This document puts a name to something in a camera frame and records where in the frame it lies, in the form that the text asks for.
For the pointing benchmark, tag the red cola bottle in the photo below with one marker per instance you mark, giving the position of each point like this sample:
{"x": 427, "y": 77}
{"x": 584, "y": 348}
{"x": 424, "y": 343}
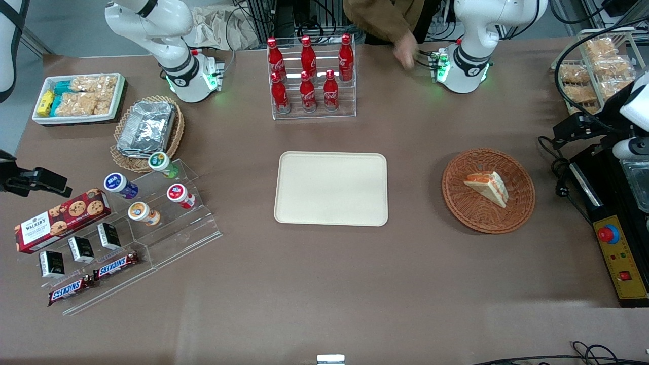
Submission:
{"x": 308, "y": 58}
{"x": 308, "y": 95}
{"x": 276, "y": 61}
{"x": 330, "y": 94}
{"x": 280, "y": 96}
{"x": 346, "y": 58}

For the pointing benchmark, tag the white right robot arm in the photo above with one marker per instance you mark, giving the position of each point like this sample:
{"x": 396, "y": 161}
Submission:
{"x": 172, "y": 50}

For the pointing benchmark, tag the red tartan cookie box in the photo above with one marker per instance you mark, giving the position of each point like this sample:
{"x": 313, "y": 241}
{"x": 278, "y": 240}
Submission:
{"x": 61, "y": 220}

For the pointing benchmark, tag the small black box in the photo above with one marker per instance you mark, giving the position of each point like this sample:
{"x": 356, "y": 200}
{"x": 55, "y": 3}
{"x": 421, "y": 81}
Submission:
{"x": 109, "y": 236}
{"x": 51, "y": 264}
{"x": 81, "y": 249}

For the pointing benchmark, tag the cream plastic tray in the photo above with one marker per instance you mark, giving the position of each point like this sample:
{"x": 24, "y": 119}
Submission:
{"x": 330, "y": 188}

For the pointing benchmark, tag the white rectangular snack bin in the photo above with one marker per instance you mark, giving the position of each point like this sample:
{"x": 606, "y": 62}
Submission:
{"x": 76, "y": 119}

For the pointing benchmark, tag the red gum bottle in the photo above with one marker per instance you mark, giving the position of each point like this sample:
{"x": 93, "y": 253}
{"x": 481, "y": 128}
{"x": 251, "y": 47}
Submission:
{"x": 177, "y": 193}

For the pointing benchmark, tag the teal snack packet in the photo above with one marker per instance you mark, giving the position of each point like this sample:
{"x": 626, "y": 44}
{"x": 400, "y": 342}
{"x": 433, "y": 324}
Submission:
{"x": 62, "y": 87}

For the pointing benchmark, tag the clear acrylic stepped display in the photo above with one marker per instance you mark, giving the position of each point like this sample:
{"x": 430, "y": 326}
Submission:
{"x": 177, "y": 238}

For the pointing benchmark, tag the clear acrylic snack rack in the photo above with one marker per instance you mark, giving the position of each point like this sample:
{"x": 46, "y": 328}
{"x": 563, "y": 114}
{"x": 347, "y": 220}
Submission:
{"x": 583, "y": 76}

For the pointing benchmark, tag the clear plastic container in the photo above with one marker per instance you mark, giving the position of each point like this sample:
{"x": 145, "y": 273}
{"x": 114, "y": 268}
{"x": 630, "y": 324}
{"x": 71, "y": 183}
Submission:
{"x": 638, "y": 185}

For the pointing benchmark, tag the bag of fried snacks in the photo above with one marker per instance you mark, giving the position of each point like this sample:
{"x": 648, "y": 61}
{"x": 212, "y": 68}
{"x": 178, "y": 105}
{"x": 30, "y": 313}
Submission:
{"x": 613, "y": 66}
{"x": 580, "y": 94}
{"x": 601, "y": 48}
{"x": 575, "y": 73}

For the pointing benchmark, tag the wrapped triangle sandwich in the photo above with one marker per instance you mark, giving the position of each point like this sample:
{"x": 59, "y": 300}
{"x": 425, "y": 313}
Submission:
{"x": 489, "y": 187}

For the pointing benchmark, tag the round brown wicker basket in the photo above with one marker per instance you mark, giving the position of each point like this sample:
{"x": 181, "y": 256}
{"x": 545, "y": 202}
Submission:
{"x": 471, "y": 208}

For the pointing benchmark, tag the green gum bottle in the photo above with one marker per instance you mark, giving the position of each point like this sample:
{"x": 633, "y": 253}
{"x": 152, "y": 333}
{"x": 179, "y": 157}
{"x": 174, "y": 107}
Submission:
{"x": 159, "y": 162}

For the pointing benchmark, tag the clear bag of rice crackers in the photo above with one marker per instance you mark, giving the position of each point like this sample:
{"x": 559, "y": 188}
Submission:
{"x": 94, "y": 83}
{"x": 81, "y": 104}

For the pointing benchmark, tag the purple gum bottle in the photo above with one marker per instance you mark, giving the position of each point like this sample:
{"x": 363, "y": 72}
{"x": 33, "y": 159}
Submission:
{"x": 116, "y": 183}

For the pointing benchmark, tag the brown jacket sleeve forearm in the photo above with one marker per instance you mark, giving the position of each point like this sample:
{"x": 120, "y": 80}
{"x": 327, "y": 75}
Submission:
{"x": 380, "y": 17}

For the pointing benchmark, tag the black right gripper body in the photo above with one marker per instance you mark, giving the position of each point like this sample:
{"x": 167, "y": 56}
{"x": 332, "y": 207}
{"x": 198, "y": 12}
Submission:
{"x": 15, "y": 180}

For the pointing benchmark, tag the black and yellow control box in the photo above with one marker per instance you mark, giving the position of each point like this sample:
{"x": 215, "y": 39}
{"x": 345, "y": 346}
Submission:
{"x": 621, "y": 263}

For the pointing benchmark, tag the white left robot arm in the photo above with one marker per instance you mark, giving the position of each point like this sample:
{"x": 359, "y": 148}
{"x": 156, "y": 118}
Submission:
{"x": 476, "y": 30}

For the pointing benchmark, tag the Snickers chocolate bar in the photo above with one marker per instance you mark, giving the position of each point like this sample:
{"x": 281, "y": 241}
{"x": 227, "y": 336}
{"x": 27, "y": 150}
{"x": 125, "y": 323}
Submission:
{"x": 115, "y": 265}
{"x": 71, "y": 290}

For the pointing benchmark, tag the crumpled beige paper bag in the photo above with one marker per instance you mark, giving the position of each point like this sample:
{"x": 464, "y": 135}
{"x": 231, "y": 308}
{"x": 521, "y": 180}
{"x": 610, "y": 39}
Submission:
{"x": 218, "y": 30}

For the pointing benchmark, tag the orange gum bottle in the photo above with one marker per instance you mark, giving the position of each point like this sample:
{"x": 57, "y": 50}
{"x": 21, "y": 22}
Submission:
{"x": 139, "y": 211}

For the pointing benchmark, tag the clear acrylic bottle rack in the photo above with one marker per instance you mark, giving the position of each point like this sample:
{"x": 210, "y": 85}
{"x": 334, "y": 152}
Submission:
{"x": 347, "y": 101}

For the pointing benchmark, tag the light wicker basket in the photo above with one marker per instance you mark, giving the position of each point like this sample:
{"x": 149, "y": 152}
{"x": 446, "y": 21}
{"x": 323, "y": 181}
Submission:
{"x": 177, "y": 126}

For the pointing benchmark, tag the small white block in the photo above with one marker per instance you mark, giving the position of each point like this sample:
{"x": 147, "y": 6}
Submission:
{"x": 330, "y": 360}

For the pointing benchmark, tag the person's bare hand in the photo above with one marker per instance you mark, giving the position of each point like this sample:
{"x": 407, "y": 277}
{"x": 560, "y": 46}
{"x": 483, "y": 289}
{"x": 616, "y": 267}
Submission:
{"x": 405, "y": 49}

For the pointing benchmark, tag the yellow snack packet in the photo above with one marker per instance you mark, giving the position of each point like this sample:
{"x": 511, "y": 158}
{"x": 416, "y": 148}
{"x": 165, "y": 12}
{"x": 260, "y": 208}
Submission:
{"x": 44, "y": 103}

